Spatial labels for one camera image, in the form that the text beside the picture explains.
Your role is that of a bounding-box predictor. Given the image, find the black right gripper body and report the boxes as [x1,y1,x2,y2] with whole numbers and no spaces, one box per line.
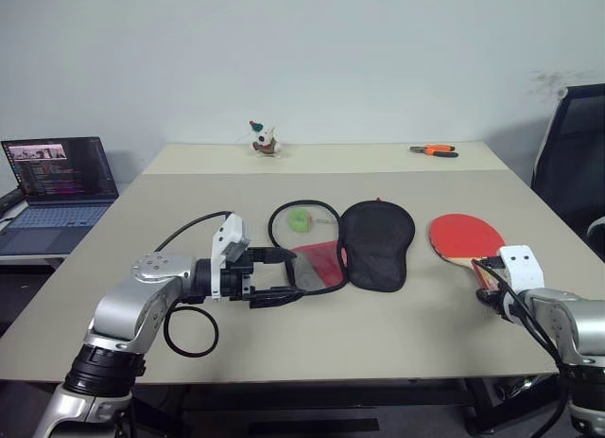
[472,254,506,272]

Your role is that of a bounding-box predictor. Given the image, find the small white plush toy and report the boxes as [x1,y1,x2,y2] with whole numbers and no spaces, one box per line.
[247,119,285,160]

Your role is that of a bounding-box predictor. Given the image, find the black red paddle case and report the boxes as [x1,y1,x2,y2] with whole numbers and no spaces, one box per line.
[267,197,418,298]

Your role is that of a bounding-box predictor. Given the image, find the black mesh office chair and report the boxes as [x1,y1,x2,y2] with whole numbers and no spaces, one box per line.
[529,82,605,263]

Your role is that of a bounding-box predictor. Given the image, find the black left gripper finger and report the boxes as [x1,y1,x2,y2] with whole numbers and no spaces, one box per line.
[247,288,309,310]
[251,247,300,266]

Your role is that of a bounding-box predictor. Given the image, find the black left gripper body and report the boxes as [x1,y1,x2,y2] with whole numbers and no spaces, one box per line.
[221,246,267,303]

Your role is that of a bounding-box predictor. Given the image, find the orange handled pliers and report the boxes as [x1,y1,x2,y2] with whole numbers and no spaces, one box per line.
[409,143,460,159]

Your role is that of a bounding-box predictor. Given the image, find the open blue laptop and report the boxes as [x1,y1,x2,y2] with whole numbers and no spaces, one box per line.
[0,135,121,257]

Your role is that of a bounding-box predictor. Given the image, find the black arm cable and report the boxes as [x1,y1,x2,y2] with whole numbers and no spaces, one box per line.
[474,260,571,376]
[154,210,236,358]

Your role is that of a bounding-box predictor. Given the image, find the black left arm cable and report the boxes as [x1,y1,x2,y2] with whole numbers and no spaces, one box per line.
[154,210,236,358]

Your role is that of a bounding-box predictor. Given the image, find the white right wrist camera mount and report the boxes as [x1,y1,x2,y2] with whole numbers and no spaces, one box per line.
[498,243,545,293]

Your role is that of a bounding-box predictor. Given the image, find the red table tennis paddle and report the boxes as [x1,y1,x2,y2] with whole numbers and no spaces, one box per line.
[427,213,510,293]

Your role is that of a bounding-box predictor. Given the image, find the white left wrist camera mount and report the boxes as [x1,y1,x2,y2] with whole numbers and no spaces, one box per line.
[210,213,251,300]

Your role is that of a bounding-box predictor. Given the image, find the green fuzzy pompom charm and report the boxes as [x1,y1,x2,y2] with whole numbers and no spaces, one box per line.
[287,208,335,234]

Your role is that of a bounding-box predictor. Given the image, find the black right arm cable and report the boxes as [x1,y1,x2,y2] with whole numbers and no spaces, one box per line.
[474,260,571,376]

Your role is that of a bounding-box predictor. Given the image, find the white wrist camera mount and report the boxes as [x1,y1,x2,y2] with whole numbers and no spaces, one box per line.
[210,213,251,300]
[498,243,545,293]

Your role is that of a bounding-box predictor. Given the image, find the black device beside laptop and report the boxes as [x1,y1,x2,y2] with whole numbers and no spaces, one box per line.
[0,186,25,221]

